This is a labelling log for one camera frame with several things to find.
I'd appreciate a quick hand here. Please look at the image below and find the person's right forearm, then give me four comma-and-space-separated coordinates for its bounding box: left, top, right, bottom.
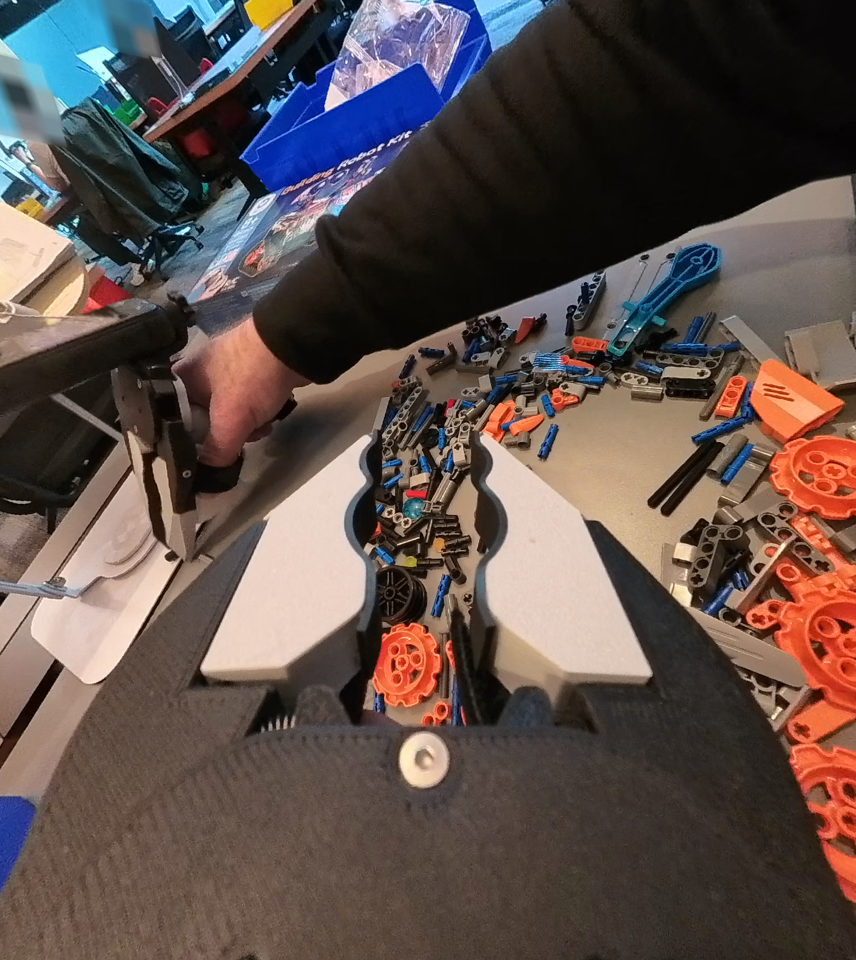
248, 0, 856, 385

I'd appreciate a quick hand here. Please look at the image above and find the person's right hand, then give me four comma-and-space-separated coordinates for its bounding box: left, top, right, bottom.
185, 312, 312, 466

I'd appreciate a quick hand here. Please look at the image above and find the grey flat panel piece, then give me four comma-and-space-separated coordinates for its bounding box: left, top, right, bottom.
784, 315, 856, 394

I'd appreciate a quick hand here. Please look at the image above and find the blue toy kit box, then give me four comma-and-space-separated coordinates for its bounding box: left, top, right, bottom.
185, 143, 411, 328

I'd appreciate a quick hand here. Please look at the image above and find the desk cable hatch cover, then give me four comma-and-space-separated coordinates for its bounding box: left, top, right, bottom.
0, 600, 99, 739

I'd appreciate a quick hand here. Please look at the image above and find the black backpack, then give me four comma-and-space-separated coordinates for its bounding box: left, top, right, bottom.
50, 98, 207, 249

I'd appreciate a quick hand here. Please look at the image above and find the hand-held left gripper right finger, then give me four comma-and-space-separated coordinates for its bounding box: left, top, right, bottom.
455, 435, 654, 721

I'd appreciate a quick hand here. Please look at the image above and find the pile of toy building pieces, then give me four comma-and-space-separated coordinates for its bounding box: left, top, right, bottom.
361, 270, 856, 751

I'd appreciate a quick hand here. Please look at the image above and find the long wooden office desk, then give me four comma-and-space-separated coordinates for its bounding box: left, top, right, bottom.
140, 0, 324, 147

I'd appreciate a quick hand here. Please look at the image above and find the clear plastic bag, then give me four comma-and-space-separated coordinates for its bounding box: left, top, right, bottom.
323, 0, 477, 109

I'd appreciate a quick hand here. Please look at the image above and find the turquoise wrench-shaped piece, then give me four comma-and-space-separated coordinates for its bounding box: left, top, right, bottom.
605, 243, 724, 361

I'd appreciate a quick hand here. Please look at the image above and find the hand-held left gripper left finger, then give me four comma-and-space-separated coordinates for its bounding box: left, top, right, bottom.
200, 434, 387, 714

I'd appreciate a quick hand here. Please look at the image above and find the orange wedge panel piece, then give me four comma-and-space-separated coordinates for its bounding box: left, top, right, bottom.
751, 357, 846, 445

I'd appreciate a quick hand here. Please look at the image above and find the wooden book stand, white base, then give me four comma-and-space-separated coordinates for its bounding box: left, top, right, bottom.
0, 248, 222, 687

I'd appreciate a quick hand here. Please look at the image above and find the small black wheel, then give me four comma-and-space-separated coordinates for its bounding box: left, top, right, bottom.
374, 566, 430, 625

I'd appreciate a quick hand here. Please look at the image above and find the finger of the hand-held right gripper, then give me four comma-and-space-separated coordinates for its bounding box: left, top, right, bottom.
110, 368, 201, 561

